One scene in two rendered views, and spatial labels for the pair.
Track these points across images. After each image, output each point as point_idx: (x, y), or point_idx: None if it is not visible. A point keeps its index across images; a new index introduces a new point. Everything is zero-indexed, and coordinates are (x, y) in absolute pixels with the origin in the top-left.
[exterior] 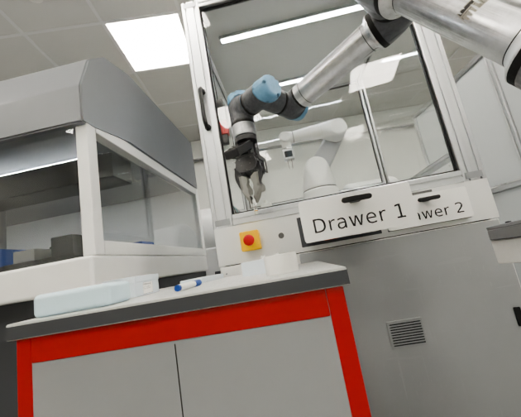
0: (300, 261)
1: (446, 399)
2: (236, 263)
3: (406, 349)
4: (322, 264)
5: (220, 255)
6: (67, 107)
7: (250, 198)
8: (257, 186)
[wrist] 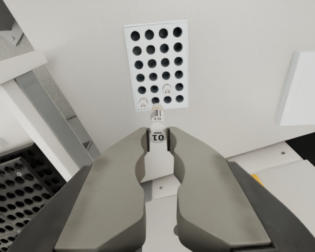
0: (152, 190)
1: (78, 128)
2: (270, 170)
3: (83, 142)
4: (25, 17)
5: None
6: None
7: (169, 127)
8: (111, 154)
